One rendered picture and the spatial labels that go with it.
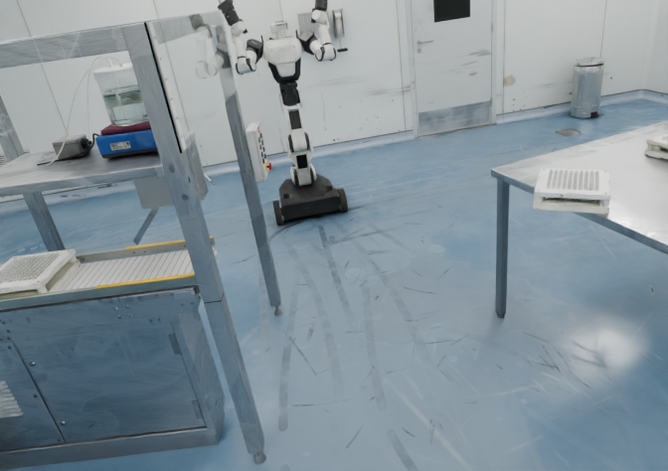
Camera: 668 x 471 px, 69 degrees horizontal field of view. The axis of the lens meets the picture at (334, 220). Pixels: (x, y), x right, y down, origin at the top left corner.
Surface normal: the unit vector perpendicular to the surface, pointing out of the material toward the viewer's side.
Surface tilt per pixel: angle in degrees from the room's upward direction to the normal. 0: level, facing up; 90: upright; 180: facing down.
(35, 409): 90
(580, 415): 0
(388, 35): 90
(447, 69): 90
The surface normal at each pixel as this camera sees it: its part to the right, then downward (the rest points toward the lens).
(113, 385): 0.04, 0.43
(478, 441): -0.13, -0.90
